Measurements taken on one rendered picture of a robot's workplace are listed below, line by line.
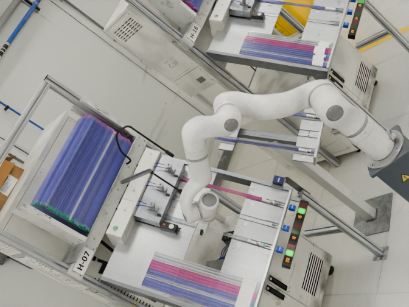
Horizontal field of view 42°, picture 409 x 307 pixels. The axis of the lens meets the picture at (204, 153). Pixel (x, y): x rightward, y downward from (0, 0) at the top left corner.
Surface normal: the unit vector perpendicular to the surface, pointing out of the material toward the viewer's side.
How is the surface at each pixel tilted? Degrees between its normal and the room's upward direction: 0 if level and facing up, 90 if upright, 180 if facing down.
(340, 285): 0
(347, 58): 90
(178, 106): 90
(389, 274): 0
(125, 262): 47
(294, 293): 90
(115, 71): 90
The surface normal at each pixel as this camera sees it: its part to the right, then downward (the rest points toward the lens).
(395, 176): -0.05, 0.63
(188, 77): -0.33, 0.81
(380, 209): -0.76, -0.53
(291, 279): 0.57, -0.23
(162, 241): -0.10, -0.53
